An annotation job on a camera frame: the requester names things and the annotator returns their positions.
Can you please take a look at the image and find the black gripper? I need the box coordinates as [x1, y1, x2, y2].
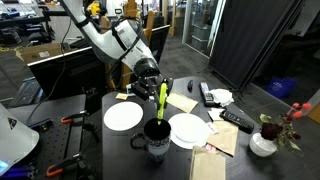
[131, 73, 174, 110]

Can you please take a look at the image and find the green highlighter marker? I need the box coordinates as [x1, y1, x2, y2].
[156, 82, 169, 126]

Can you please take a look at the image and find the black speckled mug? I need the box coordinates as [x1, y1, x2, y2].
[129, 117, 172, 164]

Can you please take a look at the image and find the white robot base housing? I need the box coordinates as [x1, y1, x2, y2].
[0, 102, 41, 177]

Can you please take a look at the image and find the beige napkin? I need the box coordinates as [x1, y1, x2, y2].
[165, 92, 199, 114]

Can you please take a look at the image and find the yellow sticky note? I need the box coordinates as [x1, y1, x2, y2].
[115, 92, 130, 101]

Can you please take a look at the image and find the white round plate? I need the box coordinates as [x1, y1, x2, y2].
[167, 112, 211, 150]
[103, 101, 144, 132]

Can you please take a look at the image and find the long remote with grey buttons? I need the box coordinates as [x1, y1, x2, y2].
[198, 81, 215, 108]

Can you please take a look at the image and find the white paper napkin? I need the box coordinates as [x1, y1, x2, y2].
[207, 107, 226, 122]

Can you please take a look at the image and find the pink sticky note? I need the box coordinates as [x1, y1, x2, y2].
[205, 143, 218, 153]
[206, 121, 220, 135]

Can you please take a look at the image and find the crumpled white tissue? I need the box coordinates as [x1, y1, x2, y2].
[209, 87, 235, 108]

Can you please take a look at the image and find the brown paper bag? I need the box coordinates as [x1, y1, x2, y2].
[189, 145, 227, 180]
[207, 119, 240, 158]

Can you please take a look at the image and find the black remote control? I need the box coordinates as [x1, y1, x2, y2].
[218, 108, 255, 135]

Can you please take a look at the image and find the black computer monitor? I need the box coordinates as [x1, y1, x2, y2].
[27, 46, 108, 102]

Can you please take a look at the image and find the black partition panel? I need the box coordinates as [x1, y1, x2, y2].
[207, 0, 306, 92]

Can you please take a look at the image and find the white bowl vase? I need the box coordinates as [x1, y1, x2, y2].
[248, 132, 278, 158]

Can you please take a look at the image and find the black perforated breadboard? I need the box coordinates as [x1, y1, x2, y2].
[6, 93, 103, 180]

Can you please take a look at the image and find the blue bin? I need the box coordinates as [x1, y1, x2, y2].
[265, 76, 299, 100]

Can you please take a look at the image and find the cardboard box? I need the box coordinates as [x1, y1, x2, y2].
[14, 42, 65, 65]

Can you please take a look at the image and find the dark keyboard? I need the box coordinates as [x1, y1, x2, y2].
[8, 76, 44, 108]

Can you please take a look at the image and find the wooden stand frame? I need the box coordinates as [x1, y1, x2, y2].
[99, 0, 158, 93]

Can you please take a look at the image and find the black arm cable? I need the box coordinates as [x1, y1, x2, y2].
[74, 14, 151, 81]

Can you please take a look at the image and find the orange handled bar clamp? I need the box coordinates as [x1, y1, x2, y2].
[60, 110, 91, 126]
[45, 152, 87, 178]

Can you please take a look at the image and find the black hanging cable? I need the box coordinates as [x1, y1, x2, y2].
[25, 18, 74, 125]

